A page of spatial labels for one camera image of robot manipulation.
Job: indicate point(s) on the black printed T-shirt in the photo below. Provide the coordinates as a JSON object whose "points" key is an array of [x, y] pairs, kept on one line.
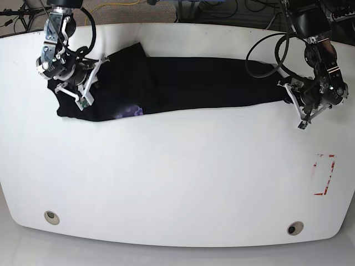
{"points": [[131, 83]]}

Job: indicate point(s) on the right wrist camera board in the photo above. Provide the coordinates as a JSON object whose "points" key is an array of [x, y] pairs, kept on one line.
{"points": [[84, 102]]}

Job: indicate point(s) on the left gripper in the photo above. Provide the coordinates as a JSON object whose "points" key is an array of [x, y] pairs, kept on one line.
{"points": [[308, 104]]}

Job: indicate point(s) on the black tripod stand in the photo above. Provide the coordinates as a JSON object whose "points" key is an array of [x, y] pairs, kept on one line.
{"points": [[26, 14]]}

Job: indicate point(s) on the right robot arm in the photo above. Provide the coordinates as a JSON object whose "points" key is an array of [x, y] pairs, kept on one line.
{"points": [[56, 58]]}

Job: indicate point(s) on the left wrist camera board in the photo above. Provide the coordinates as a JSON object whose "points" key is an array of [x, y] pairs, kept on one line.
{"points": [[303, 124]]}

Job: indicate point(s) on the left table cable grommet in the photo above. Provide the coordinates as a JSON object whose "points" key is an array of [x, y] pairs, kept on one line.
{"points": [[51, 218]]}

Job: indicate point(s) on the table cable grommet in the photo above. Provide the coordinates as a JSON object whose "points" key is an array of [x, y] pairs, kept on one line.
{"points": [[295, 228], [51, 218]]}

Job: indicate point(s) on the white power strip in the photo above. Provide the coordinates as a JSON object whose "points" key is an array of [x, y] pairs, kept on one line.
{"points": [[342, 13]]}

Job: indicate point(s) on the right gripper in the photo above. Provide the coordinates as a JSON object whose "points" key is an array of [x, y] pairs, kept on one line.
{"points": [[78, 82]]}

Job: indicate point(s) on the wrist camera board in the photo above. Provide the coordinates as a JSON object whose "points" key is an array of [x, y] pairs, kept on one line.
{"points": [[303, 124], [84, 102]]}

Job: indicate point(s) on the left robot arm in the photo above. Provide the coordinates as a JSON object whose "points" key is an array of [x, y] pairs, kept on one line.
{"points": [[310, 24]]}

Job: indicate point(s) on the red tape marking rectangle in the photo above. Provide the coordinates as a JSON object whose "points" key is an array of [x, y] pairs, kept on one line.
{"points": [[321, 174]]}

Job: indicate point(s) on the right table cable grommet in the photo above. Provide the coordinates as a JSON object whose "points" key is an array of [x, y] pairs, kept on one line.
{"points": [[295, 228]]}

